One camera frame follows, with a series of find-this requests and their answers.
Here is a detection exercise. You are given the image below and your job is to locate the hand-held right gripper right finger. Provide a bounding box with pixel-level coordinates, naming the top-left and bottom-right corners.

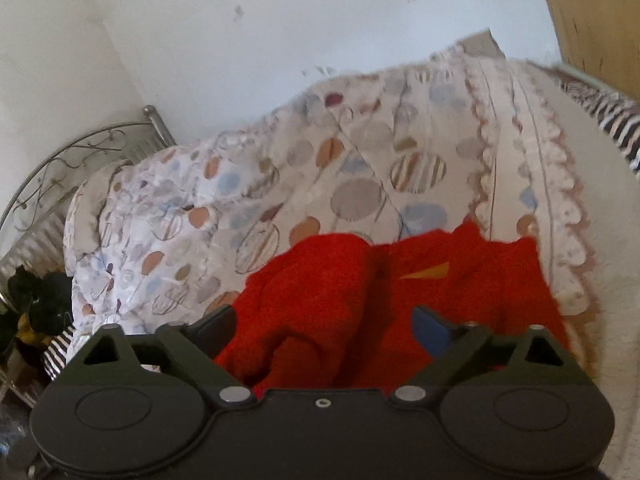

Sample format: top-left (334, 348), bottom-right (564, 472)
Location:
top-left (392, 305), bottom-right (577, 407)

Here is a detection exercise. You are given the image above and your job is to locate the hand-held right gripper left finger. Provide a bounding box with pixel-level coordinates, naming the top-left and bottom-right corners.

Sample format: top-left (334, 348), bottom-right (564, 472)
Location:
top-left (64, 304), bottom-right (254, 407)

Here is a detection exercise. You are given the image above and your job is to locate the red fleece garment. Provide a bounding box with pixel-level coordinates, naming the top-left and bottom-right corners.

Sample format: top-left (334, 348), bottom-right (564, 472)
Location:
top-left (214, 222), bottom-right (572, 397)

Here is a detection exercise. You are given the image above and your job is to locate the striped bed sheet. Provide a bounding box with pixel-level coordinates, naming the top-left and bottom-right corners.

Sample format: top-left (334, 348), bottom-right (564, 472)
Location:
top-left (42, 324), bottom-right (82, 382)
top-left (554, 67), bottom-right (640, 177)

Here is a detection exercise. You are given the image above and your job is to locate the beige pillow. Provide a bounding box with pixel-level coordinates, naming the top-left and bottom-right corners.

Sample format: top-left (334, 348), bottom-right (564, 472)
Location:
top-left (64, 159), bottom-right (133, 263)

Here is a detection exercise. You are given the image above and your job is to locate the black bag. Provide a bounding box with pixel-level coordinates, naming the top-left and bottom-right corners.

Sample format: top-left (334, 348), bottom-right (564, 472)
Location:
top-left (0, 265), bottom-right (75, 357)

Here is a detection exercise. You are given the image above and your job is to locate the patterned white duvet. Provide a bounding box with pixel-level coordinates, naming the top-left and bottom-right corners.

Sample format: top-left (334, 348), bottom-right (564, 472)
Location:
top-left (62, 35), bottom-right (602, 377)

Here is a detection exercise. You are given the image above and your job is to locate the yellow cloth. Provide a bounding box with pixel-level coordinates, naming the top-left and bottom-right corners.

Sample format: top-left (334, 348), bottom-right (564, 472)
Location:
top-left (15, 313), bottom-right (51, 347)

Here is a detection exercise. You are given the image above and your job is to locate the cream bed cover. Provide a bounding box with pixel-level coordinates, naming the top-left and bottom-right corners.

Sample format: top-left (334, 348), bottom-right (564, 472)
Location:
top-left (530, 67), bottom-right (640, 480)

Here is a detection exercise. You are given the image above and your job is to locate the metal bed headboard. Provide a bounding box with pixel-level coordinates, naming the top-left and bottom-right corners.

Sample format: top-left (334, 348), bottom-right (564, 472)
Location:
top-left (0, 105), bottom-right (177, 282)

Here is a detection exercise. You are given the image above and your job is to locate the wooden wardrobe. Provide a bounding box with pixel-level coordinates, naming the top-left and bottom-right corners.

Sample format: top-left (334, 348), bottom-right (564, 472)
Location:
top-left (529, 0), bottom-right (640, 97)

